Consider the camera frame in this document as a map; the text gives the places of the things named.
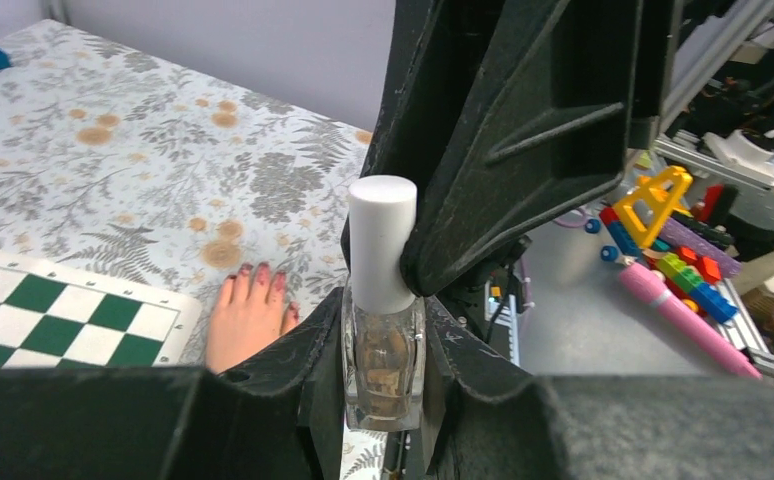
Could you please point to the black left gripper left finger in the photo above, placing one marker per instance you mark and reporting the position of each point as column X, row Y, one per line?
column 277, row 415

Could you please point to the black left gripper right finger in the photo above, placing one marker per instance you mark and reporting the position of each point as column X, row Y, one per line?
column 485, row 418

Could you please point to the clear nail polish bottle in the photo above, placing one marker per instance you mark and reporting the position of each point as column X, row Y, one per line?
column 384, row 358

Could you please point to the person's hand with painted nails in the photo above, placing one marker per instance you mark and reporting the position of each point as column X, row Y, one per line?
column 251, row 313

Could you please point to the pink toy wand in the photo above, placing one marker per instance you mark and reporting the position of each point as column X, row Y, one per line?
column 685, row 318

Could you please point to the colourful toy brick pile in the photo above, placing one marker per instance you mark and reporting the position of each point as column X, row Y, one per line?
column 681, row 234

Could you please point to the floral tablecloth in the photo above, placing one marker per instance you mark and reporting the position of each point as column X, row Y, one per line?
column 118, row 163

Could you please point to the green white chess mat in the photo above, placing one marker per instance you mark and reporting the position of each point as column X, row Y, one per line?
column 54, row 316

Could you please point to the yellow toy frame piece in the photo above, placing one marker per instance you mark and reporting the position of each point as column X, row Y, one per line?
column 645, row 210

